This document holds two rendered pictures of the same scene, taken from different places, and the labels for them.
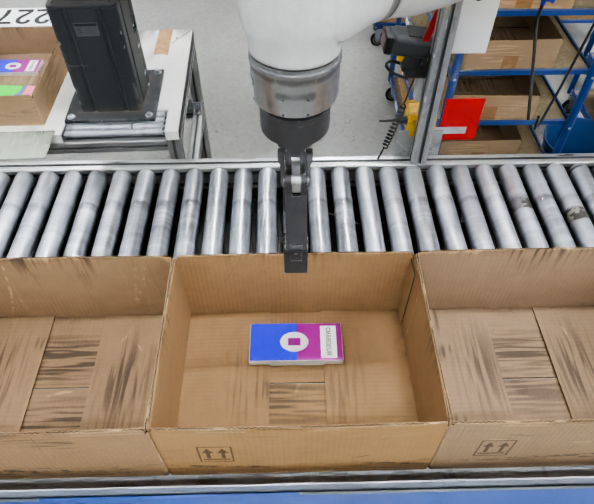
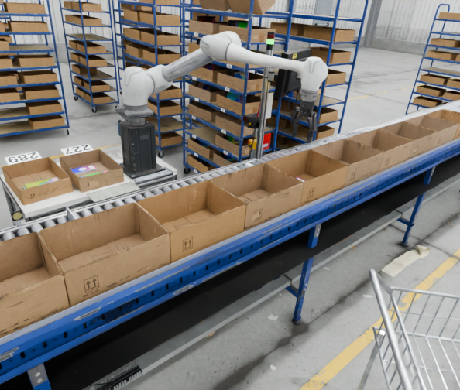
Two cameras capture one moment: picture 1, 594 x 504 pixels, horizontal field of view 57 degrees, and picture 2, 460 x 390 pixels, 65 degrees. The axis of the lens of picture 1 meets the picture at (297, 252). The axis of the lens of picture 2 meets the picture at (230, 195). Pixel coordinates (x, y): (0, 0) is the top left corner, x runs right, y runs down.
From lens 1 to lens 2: 170 cm
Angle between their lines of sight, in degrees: 37
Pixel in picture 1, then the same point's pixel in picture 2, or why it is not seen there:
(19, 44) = (77, 161)
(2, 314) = not seen: hidden behind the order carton
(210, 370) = not seen: hidden behind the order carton
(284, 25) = (317, 81)
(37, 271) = (232, 177)
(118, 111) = (149, 170)
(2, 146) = (117, 190)
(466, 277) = not seen: hidden behind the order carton
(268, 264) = (282, 161)
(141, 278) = (255, 174)
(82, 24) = (143, 135)
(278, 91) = (313, 95)
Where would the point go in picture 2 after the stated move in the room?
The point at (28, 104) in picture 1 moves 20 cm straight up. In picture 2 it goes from (120, 172) to (118, 143)
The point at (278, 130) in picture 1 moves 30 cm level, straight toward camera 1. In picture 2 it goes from (310, 104) to (360, 120)
